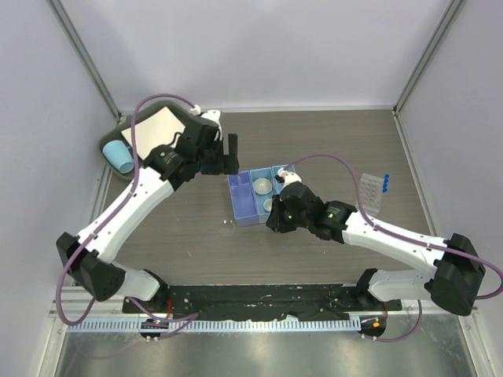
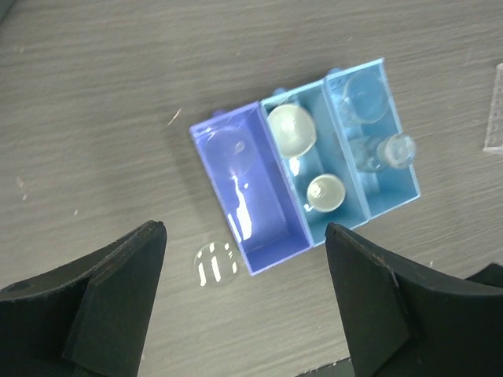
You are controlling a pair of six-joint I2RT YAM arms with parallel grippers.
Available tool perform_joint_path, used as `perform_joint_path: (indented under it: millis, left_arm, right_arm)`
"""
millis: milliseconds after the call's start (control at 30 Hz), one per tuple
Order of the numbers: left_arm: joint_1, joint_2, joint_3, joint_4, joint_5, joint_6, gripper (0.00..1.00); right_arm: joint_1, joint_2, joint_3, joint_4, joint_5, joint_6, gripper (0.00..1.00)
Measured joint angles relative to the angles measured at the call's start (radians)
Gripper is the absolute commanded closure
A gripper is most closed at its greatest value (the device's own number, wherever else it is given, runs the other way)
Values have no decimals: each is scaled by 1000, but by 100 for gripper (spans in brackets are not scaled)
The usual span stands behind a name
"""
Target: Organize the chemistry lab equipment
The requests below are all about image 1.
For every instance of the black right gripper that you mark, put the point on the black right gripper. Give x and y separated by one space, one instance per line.
275 221

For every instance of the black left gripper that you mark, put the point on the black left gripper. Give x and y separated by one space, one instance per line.
227 164

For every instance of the small white ceramic bowl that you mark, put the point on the small white ceramic bowl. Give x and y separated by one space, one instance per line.
268 205

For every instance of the blue tiered organizer box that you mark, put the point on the blue tiered organizer box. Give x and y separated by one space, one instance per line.
250 207

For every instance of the large white ceramic bowl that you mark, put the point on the large white ceramic bowl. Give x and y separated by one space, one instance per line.
262 186

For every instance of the clear glass watch dish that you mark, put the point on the clear glass watch dish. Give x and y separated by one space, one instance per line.
227 228

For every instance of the clear test tube rack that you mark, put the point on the clear test tube rack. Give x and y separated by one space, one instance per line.
371 192

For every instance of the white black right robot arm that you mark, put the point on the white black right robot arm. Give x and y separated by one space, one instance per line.
446 272

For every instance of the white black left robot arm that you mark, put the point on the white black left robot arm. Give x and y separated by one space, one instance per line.
173 151

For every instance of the dark green plastic tray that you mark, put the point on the dark green plastic tray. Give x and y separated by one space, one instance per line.
122 131

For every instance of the white square plate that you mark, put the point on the white square plate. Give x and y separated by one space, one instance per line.
158 129

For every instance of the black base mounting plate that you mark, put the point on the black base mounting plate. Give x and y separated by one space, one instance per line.
269 302

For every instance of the light blue mug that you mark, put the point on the light blue mug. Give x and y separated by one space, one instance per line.
119 156

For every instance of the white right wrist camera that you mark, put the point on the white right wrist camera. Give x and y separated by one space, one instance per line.
285 177

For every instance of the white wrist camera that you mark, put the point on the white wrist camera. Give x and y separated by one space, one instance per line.
211 115
285 177

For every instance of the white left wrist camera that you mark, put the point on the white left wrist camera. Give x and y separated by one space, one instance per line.
211 115

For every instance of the white slotted cable duct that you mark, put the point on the white slotted cable duct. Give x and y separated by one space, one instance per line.
147 325

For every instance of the aluminium rail profile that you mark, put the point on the aluminium rail profile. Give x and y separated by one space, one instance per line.
74 301

